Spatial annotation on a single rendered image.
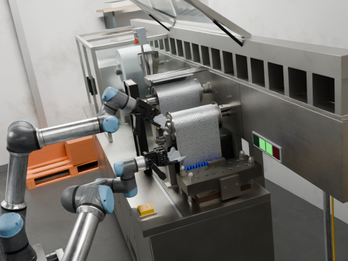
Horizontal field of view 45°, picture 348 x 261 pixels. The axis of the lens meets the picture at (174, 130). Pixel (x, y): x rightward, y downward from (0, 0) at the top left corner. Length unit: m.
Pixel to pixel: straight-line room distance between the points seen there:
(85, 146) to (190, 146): 2.86
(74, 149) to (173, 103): 2.70
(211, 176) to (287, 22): 1.78
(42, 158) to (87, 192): 3.53
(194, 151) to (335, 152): 0.86
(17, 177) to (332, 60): 1.43
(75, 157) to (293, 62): 3.62
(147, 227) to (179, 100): 0.74
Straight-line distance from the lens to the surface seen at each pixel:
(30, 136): 1.86
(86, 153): 4.92
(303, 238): 3.39
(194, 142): 2.15
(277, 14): 3.57
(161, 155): 2.08
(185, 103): 2.33
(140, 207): 2.09
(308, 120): 1.61
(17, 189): 2.09
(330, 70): 1.46
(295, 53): 1.60
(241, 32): 1.98
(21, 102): 5.54
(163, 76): 2.34
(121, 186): 2.11
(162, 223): 1.98
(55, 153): 5.25
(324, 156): 1.58
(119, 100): 1.99
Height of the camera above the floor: 1.93
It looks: 19 degrees down
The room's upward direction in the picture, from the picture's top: 8 degrees counter-clockwise
